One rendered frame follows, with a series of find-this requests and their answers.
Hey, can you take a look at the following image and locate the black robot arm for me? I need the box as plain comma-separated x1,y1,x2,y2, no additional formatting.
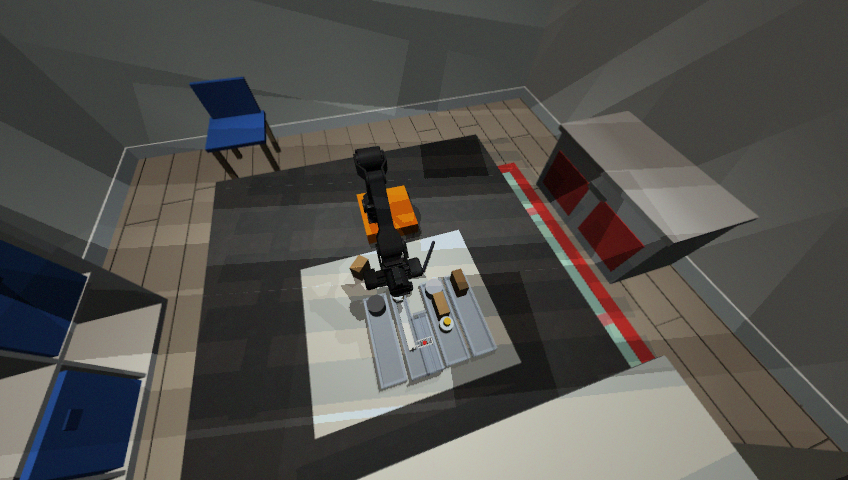
353,146,413,297

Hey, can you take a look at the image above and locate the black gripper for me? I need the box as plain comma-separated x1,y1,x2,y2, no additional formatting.
363,257,423,290

